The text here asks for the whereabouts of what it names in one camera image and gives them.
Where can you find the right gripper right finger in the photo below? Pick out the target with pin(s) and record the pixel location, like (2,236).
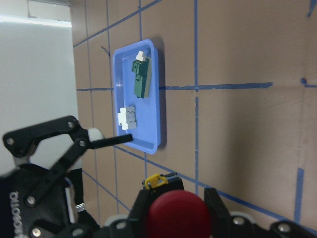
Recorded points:
(220,217)

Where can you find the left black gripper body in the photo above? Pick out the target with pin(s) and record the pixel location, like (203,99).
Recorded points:
(56,216)

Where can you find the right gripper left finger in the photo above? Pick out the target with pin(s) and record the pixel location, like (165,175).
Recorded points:
(138,214)

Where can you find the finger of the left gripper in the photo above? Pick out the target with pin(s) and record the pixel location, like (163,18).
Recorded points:
(22,144)

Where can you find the red emergency stop button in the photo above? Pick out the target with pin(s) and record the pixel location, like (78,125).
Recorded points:
(174,212)

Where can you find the white circuit breaker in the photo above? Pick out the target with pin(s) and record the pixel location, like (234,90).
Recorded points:
(127,118)

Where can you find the green terminal block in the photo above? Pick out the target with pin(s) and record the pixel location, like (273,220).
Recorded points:
(142,69)

